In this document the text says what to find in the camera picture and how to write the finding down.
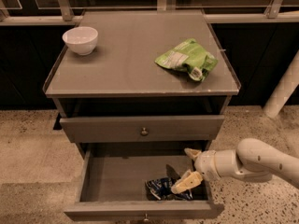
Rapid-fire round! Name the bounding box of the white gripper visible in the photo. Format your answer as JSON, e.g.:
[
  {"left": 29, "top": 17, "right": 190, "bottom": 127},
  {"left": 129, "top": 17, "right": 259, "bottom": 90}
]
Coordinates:
[{"left": 171, "top": 148, "right": 219, "bottom": 194}]

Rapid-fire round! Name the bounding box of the blue chip bag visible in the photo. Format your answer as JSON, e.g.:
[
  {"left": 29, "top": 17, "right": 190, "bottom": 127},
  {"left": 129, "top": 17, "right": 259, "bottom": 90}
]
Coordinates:
[{"left": 145, "top": 177, "right": 192, "bottom": 201}]

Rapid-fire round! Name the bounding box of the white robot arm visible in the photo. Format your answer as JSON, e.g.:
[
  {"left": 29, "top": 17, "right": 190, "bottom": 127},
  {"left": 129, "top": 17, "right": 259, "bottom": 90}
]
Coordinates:
[{"left": 166, "top": 138, "right": 299, "bottom": 194}]

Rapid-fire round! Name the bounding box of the brass top drawer knob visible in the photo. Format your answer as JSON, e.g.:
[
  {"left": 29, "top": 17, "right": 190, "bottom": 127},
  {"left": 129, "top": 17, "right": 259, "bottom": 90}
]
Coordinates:
[{"left": 140, "top": 127, "right": 149, "bottom": 136}]

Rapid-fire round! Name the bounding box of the brass drawer knob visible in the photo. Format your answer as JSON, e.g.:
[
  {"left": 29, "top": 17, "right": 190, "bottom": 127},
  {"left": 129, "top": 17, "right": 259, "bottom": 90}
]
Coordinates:
[
  {"left": 143, "top": 214, "right": 150, "bottom": 223},
  {"left": 140, "top": 127, "right": 149, "bottom": 136}
]

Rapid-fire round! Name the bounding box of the closed grey top drawer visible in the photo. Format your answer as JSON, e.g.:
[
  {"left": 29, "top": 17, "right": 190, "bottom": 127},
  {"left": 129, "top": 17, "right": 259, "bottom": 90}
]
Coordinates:
[{"left": 60, "top": 115, "right": 224, "bottom": 143}]

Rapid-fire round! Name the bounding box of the brass middle drawer knob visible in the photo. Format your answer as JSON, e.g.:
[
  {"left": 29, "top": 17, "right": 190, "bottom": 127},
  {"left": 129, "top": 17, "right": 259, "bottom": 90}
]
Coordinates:
[{"left": 143, "top": 214, "right": 150, "bottom": 223}]

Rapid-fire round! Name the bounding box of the open grey middle drawer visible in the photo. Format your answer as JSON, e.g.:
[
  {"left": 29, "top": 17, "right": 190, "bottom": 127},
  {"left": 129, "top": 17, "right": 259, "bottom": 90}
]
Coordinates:
[{"left": 64, "top": 148, "right": 224, "bottom": 221}]

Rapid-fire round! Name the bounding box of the grey drawer cabinet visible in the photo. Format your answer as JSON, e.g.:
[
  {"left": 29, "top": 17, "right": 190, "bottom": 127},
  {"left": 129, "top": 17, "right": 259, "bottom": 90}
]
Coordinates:
[{"left": 42, "top": 10, "right": 242, "bottom": 224}]

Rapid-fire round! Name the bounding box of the green chip bag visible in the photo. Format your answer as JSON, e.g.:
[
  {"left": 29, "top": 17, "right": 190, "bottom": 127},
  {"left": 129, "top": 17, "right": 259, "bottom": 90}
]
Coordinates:
[{"left": 155, "top": 38, "right": 218, "bottom": 82}]

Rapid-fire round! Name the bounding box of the white ceramic bowl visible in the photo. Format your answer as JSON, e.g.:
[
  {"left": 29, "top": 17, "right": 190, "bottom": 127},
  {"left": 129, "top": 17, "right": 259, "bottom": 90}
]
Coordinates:
[{"left": 63, "top": 26, "right": 98, "bottom": 55}]

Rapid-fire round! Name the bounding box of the metal railing frame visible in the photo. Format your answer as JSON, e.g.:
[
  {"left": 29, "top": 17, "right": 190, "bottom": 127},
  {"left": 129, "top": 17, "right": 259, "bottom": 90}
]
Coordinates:
[{"left": 0, "top": 0, "right": 299, "bottom": 26}]

